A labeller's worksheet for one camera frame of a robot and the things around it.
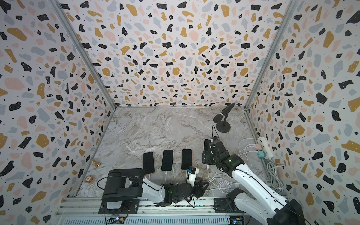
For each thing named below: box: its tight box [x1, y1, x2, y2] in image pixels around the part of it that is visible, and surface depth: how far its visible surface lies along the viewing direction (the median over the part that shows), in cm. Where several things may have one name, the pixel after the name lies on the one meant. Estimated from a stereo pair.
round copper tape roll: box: [84, 175, 96, 184], surface depth 81 cm
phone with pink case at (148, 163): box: [142, 151, 155, 175], surface depth 92 cm
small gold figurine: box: [91, 158, 101, 167], surface depth 89 cm
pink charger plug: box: [255, 143, 264, 151], surface depth 99 cm
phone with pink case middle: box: [180, 149, 194, 171], surface depth 92 cm
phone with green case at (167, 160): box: [160, 149, 175, 172], surface depth 93 cm
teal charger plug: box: [256, 150, 267, 158], surface depth 96 cm
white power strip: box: [257, 136, 274, 160], surface depth 97 cm
